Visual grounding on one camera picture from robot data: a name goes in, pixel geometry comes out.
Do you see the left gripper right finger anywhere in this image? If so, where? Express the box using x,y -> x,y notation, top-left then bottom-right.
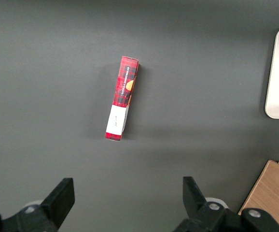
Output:
173,176 -> 241,232

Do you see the wooden drawer cabinet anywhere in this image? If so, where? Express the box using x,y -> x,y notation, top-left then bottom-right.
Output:
237,159 -> 279,232

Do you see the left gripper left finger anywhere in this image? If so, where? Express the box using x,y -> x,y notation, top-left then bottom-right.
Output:
1,177 -> 76,232

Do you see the red plaid cookie box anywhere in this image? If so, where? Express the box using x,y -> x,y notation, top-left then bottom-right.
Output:
104,56 -> 140,142

